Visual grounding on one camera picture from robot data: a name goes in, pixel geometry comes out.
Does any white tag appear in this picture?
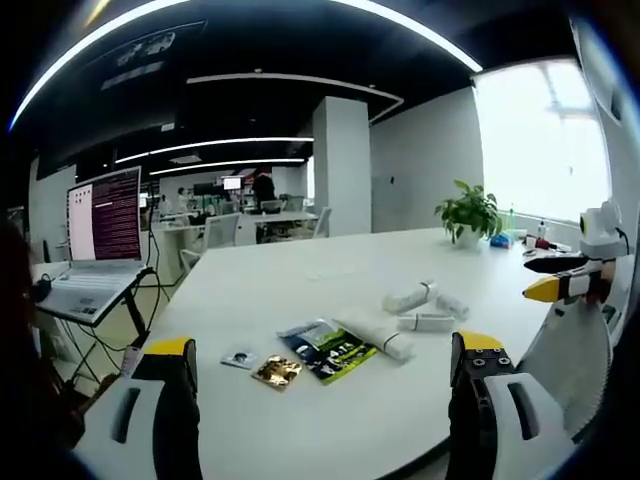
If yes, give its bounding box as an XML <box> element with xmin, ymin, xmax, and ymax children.
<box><xmin>121</xmin><ymin>344</ymin><xmax>140</xmax><ymax>380</ymax></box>

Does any curved ceiling light strip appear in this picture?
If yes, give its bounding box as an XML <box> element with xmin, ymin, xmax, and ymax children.
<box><xmin>8</xmin><ymin>0</ymin><xmax>484</xmax><ymax>132</ymax></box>

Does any black laptop stand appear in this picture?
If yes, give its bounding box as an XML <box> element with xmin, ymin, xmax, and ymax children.
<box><xmin>59</xmin><ymin>267</ymin><xmax>161</xmax><ymax>381</ymax></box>

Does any white laptop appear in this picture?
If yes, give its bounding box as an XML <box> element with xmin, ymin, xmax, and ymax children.
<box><xmin>36</xmin><ymin>166</ymin><xmax>147</xmax><ymax>327</ymax></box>

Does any black cable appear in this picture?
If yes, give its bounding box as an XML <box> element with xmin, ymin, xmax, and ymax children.
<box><xmin>144</xmin><ymin>197</ymin><xmax>174</xmax><ymax>304</ymax></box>

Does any small clear skincare sachet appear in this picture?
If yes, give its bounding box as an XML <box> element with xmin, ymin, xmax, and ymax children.
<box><xmin>220</xmin><ymin>350</ymin><xmax>259</xmax><ymax>371</ymax></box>

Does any person's dark clothing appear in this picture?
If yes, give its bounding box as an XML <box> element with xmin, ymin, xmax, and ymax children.
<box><xmin>0</xmin><ymin>219</ymin><xmax>89</xmax><ymax>454</ymax></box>

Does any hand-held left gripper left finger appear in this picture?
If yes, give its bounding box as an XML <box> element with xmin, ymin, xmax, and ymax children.
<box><xmin>73</xmin><ymin>337</ymin><xmax>204</xmax><ymax>480</ymax></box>

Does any potted green plant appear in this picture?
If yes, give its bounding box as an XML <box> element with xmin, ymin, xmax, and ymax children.
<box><xmin>433</xmin><ymin>179</ymin><xmax>504</xmax><ymax>250</ymax></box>

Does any gold skincare sachet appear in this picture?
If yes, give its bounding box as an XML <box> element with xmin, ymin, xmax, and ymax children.
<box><xmin>250</xmin><ymin>354</ymin><xmax>304</xmax><ymax>393</ymax></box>

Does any green black skincare sachet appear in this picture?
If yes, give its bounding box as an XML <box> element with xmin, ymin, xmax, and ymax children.
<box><xmin>276</xmin><ymin>318</ymin><xmax>379</xmax><ymax>387</ymax></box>

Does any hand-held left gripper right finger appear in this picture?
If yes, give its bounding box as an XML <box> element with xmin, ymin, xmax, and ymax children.
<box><xmin>447</xmin><ymin>329</ymin><xmax>577</xmax><ymax>480</ymax></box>

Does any white office chair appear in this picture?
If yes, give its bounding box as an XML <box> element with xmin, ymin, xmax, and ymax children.
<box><xmin>179</xmin><ymin>212</ymin><xmax>242</xmax><ymax>274</ymax></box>

